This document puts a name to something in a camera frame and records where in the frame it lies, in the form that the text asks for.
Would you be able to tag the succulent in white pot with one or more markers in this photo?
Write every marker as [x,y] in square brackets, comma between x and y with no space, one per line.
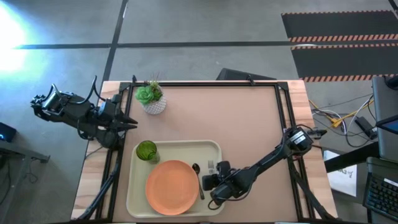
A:
[154,99]

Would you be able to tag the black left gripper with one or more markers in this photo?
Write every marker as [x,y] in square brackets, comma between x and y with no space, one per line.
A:
[109,112]

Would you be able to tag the black keyboard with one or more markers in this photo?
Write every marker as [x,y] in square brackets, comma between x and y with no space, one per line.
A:
[382,196]

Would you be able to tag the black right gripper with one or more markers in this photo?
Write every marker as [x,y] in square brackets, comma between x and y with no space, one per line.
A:
[217,179]

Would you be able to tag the white paper sheet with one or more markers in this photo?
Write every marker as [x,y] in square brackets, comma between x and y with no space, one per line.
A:
[342,180]

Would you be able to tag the grey side desk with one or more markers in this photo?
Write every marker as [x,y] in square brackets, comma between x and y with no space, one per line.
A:
[18,152]

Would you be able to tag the dark metal spoon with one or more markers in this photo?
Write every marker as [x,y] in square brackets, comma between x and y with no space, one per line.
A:
[196,169]

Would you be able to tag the orange round plate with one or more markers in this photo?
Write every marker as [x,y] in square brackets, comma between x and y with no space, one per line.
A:
[172,188]

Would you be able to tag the grey laptop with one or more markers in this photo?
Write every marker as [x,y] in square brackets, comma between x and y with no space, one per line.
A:
[387,102]

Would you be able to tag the green translucent cup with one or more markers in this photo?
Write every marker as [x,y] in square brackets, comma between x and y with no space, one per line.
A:
[146,151]

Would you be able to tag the cream plastic tray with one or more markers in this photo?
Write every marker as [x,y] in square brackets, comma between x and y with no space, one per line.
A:
[174,149]

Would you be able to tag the black box with blue light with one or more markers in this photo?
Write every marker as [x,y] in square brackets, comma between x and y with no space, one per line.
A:
[6,132]

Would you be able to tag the black frame clamp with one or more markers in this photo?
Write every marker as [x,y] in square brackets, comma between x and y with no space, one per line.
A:
[134,79]
[250,79]

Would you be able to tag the black angular panel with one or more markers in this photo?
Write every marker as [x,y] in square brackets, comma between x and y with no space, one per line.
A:
[239,75]

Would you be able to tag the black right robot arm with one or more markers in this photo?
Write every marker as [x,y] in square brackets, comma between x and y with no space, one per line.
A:
[267,160]

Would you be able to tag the black power adapter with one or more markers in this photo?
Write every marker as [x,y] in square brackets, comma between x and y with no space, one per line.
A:
[365,127]

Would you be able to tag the beige table mat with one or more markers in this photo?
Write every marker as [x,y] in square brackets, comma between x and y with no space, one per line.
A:
[211,118]

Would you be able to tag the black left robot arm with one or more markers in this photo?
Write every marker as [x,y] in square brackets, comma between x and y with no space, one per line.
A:
[71,113]

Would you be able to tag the black striped-edge floor mat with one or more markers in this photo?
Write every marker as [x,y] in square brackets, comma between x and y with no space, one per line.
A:
[345,60]
[339,25]

